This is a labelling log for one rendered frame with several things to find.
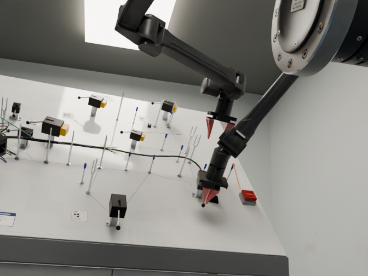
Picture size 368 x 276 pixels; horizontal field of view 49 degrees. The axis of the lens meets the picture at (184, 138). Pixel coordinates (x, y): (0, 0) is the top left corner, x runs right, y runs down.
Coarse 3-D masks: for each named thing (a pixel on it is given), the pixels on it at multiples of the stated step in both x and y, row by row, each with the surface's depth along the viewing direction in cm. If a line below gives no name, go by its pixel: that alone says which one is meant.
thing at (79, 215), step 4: (72, 212) 127; (76, 212) 128; (80, 212) 128; (84, 212) 129; (72, 216) 126; (76, 216) 126; (80, 216) 127; (84, 216) 127; (72, 220) 124; (76, 220) 125; (80, 220) 125; (84, 220) 126
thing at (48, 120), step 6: (48, 120) 149; (54, 120) 150; (60, 120) 151; (42, 126) 148; (48, 126) 148; (54, 126) 148; (60, 126) 148; (42, 132) 149; (48, 132) 149; (54, 132) 149; (48, 138) 152
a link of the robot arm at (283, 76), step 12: (276, 84) 128; (288, 84) 128; (264, 96) 129; (276, 96) 128; (252, 108) 131; (264, 108) 128; (240, 120) 130; (252, 120) 129; (228, 132) 132; (240, 132) 129; (252, 132) 129; (228, 144) 130; (240, 144) 129
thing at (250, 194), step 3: (243, 189) 160; (243, 192) 159; (246, 192) 159; (249, 192) 160; (252, 192) 161; (243, 195) 158; (246, 195) 157; (249, 195) 158; (252, 195) 159; (255, 195) 159; (246, 198) 157; (249, 198) 157; (252, 198) 157; (255, 198) 158
